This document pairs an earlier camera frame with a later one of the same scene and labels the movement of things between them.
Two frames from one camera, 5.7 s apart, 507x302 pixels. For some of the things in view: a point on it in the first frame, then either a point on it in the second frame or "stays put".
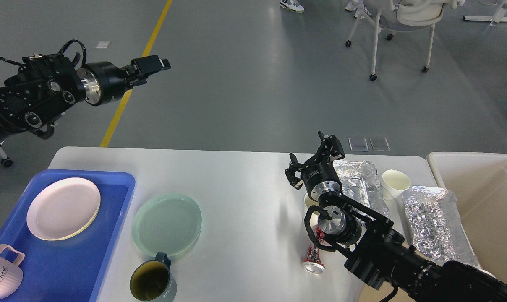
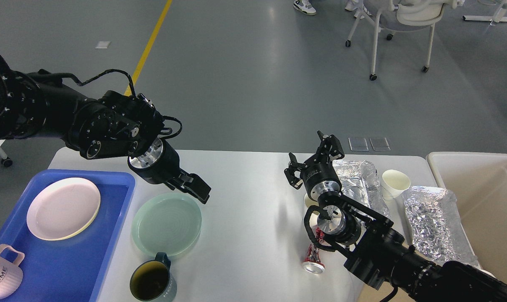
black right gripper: (320, 175) stays put
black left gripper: (101, 81) -> (159, 164)
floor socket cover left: (358, 144) stays put
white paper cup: (393, 183) stays put
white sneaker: (293, 5) -> (305, 6)
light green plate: (169, 223) stays put
